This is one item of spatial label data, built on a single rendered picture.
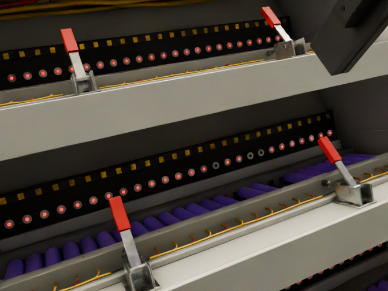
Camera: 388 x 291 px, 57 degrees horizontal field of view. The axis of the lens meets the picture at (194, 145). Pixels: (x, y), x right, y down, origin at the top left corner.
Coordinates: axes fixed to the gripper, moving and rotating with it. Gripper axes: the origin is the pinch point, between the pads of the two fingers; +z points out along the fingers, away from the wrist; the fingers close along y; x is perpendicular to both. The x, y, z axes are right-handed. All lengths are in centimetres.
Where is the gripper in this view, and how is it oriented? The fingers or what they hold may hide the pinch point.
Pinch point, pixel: (357, 18)
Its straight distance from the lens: 25.5
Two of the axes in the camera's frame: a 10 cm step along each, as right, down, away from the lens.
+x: -3.8, -8.3, 4.1
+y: 9.0, -2.3, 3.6
